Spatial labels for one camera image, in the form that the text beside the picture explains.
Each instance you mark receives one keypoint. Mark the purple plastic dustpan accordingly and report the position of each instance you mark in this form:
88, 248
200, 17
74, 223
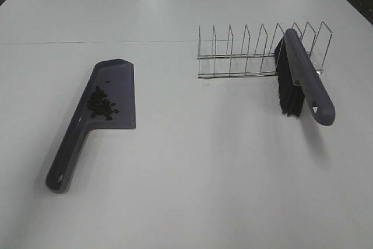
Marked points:
122, 91

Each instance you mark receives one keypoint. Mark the pile of coffee beans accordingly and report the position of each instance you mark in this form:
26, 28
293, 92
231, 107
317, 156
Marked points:
99, 104

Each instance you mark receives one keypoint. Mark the purple brush black bristles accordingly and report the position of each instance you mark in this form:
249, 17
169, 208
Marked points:
299, 83

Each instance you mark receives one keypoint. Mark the chrome wire dish rack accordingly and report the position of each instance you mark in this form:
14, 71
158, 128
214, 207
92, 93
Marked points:
253, 53

